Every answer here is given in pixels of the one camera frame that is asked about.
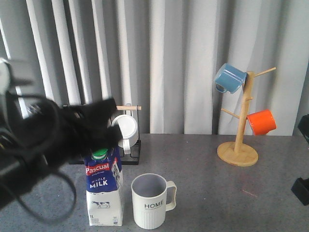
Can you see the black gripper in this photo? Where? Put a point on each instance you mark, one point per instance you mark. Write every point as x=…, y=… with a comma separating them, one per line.
x=68, y=146

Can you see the Pascual whole milk carton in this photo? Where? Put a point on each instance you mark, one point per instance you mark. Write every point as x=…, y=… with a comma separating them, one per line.
x=104, y=181

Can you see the white HOME mug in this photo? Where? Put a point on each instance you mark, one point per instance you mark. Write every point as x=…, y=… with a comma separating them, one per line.
x=152, y=197

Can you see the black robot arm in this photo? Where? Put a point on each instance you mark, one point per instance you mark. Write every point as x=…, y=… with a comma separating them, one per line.
x=37, y=136

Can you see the white ribbed hanging mug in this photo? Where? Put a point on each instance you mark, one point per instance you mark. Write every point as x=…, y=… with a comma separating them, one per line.
x=129, y=130

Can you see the grey pleated curtain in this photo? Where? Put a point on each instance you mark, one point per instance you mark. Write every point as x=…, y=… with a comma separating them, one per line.
x=163, y=55

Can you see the blue enamel mug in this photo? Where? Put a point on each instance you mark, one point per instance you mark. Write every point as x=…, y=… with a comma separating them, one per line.
x=229, y=79

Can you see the wooden mug tree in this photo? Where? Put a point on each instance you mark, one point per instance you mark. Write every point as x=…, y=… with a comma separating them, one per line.
x=237, y=153

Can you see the orange enamel mug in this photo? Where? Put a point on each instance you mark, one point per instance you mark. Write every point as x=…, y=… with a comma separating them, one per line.
x=262, y=122

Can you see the black wire mug rack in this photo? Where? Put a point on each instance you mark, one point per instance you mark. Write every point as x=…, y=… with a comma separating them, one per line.
x=134, y=157

